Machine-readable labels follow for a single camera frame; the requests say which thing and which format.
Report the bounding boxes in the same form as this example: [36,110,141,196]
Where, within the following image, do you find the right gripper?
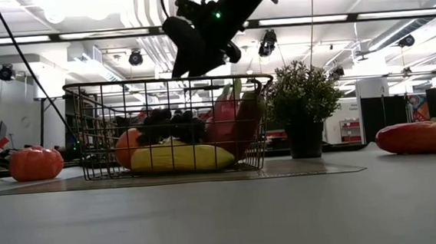
[162,8,246,79]

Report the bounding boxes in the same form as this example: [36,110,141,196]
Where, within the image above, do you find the pink dragon fruit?
[201,77,247,145]

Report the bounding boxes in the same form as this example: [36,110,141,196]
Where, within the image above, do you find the black grape bunch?
[135,105,209,148]

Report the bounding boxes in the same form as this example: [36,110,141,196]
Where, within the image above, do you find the yellow banana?
[129,136,237,176]

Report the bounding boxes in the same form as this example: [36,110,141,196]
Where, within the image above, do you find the orange fruit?
[113,127,146,171]

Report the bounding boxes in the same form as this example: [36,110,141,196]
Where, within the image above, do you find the red lumpy round fruit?
[7,143,66,183]

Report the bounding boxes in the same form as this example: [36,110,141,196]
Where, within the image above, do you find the red mango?
[374,120,436,157]

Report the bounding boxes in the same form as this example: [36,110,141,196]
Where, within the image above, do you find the black ceiling spotlight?
[256,28,279,58]
[0,62,17,83]
[397,33,417,48]
[329,64,345,81]
[127,48,145,67]

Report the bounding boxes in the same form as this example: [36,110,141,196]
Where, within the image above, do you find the potted green plant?
[262,58,347,161]

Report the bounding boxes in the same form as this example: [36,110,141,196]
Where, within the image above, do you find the brown baking mat grey border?
[0,153,368,198]

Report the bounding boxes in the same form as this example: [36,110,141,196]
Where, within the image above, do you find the red shelf unit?
[339,118,362,144]

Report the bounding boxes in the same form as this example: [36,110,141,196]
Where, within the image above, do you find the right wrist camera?
[173,0,214,25]

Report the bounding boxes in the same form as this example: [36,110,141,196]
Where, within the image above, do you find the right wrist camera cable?
[160,0,211,20]

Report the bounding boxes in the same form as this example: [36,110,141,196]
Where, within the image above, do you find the wire basket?
[62,70,280,184]

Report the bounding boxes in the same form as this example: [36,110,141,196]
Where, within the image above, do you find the black support post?
[33,94,71,149]

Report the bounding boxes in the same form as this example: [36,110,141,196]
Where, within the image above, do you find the thin black hanging cable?
[0,0,79,153]

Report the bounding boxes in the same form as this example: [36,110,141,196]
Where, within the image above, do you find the colourful wall poster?
[406,94,431,124]

